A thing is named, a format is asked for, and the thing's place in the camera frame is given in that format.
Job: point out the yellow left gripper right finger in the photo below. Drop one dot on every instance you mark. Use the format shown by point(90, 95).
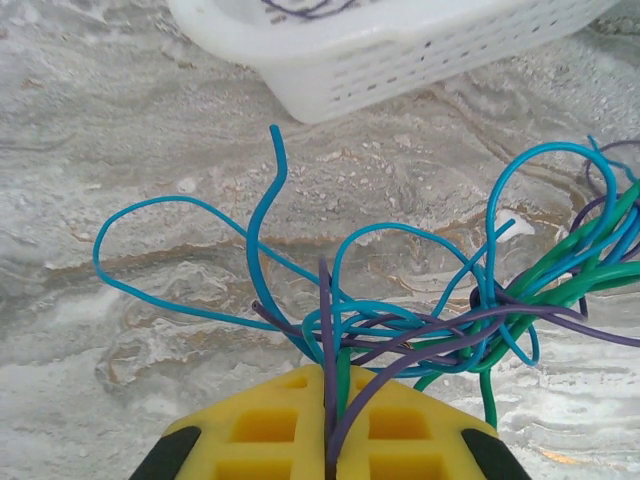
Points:
point(400, 425)

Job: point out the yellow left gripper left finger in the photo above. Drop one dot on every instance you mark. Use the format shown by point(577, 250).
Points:
point(260, 430)

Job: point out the white plastic basket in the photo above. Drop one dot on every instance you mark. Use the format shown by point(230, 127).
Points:
point(350, 85)

